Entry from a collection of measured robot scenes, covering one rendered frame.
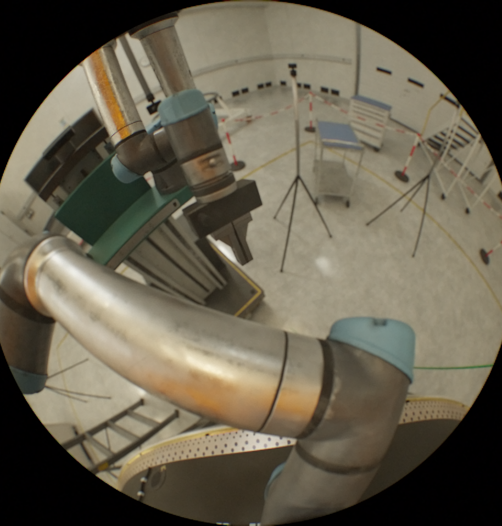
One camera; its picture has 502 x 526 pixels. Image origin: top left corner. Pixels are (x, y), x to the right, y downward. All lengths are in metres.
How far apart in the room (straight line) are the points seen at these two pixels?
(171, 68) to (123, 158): 0.25
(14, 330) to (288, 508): 0.31
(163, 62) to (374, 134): 3.78
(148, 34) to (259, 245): 2.05
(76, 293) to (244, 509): 0.58
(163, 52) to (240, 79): 8.07
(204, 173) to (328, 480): 0.35
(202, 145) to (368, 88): 7.05
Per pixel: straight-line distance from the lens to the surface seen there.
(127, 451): 1.85
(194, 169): 0.28
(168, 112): 0.30
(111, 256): 0.68
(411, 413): 0.83
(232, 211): 0.32
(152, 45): 0.53
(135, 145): 0.41
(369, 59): 7.17
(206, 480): 0.70
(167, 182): 0.64
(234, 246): 0.35
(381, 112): 3.87
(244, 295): 1.59
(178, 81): 0.54
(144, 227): 0.65
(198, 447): 0.79
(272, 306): 1.87
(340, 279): 2.02
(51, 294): 0.19
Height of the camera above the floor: 1.82
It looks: 62 degrees down
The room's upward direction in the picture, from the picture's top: 22 degrees counter-clockwise
